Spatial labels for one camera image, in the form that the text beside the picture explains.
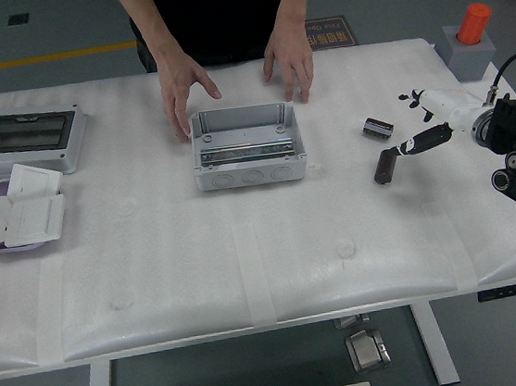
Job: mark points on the person's right hand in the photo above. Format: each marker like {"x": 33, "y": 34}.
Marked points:
{"x": 178, "y": 83}

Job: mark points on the person's left hand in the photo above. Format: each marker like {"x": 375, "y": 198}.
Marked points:
{"x": 291, "y": 58}

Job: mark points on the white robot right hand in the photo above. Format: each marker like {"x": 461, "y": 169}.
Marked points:
{"x": 450, "y": 103}

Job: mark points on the dark brown cylindrical battery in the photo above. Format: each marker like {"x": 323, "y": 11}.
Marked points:
{"x": 377, "y": 128}
{"x": 383, "y": 171}

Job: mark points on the grey junction box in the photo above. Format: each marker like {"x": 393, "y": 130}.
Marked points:
{"x": 242, "y": 136}

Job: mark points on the person's right forearm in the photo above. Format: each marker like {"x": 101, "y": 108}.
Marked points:
{"x": 145, "y": 24}

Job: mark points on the person's left forearm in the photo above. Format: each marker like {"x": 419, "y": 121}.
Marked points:
{"x": 292, "y": 3}

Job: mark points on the grey box with clear cover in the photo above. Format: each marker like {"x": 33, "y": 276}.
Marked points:
{"x": 23, "y": 133}

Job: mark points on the grey block holder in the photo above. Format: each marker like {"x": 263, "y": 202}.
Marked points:
{"x": 471, "y": 61}

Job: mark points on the brown floor sign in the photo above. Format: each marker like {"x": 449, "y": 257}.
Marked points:
{"x": 333, "y": 33}

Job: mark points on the person's torso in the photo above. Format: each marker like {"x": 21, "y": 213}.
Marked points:
{"x": 219, "y": 20}

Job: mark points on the orange cylinder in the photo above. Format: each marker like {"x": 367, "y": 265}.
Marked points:
{"x": 474, "y": 24}

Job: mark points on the white tape strip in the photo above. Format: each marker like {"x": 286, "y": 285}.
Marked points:
{"x": 456, "y": 254}

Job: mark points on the white foam mat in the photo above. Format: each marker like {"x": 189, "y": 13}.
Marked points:
{"x": 154, "y": 261}

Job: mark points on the white switch panel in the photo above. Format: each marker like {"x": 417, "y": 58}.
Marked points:
{"x": 33, "y": 221}
{"x": 33, "y": 181}

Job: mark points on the small metal bracket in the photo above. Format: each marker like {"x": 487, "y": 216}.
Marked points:
{"x": 351, "y": 320}

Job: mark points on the large metal bracket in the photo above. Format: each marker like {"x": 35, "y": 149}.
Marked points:
{"x": 367, "y": 350}

